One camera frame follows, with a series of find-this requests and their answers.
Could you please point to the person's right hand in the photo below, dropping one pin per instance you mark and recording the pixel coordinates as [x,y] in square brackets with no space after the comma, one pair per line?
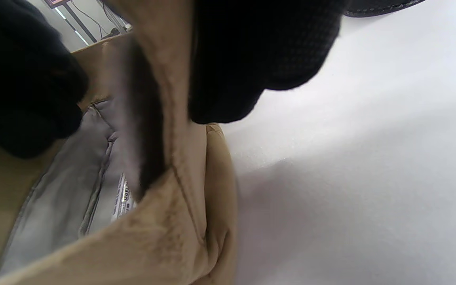
[259,47]

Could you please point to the beige velcro pouch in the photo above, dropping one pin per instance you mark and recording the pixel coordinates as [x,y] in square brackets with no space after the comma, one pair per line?
[164,245]

